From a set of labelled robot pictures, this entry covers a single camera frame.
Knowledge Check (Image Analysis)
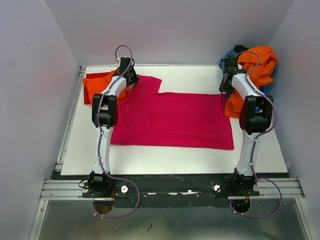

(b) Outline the folded orange t shirt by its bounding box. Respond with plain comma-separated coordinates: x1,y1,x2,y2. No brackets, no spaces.
82,69,131,101

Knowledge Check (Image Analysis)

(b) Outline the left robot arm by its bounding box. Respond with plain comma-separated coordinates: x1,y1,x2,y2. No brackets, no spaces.
88,57,139,198

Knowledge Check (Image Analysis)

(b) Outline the orange t shirt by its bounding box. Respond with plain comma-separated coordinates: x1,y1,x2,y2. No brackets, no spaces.
82,69,131,101
224,46,278,119

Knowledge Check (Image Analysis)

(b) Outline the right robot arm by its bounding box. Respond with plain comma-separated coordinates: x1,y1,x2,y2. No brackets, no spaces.
219,56,273,192

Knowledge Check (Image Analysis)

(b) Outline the blue grey t shirt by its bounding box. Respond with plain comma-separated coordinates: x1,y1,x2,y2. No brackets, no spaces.
219,50,238,72

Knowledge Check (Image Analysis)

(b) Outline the magenta t shirt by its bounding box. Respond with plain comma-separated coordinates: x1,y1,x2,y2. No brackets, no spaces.
111,75,234,150

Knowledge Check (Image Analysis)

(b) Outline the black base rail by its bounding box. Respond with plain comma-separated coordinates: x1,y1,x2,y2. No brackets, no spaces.
82,172,261,209

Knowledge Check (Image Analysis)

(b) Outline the black t shirt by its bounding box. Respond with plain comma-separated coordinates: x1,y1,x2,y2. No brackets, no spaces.
233,45,249,54

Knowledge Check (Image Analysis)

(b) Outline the blue plastic bin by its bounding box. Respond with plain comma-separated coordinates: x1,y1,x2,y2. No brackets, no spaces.
259,85,268,96

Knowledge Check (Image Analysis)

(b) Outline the aluminium frame rail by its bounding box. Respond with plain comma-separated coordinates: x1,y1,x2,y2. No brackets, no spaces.
40,178,305,201

